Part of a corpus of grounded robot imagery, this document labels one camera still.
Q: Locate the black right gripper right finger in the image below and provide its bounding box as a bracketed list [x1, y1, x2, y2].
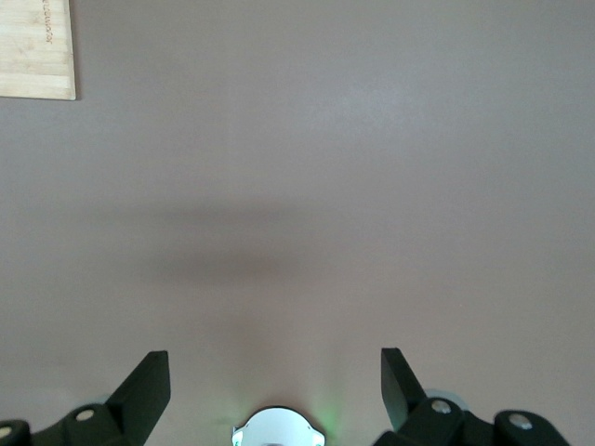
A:
[371, 347, 573, 446]

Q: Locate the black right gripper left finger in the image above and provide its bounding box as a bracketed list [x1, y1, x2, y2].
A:
[0, 350, 171, 446]

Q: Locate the bamboo cutting board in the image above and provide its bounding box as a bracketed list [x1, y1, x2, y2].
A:
[0, 0, 78, 101]

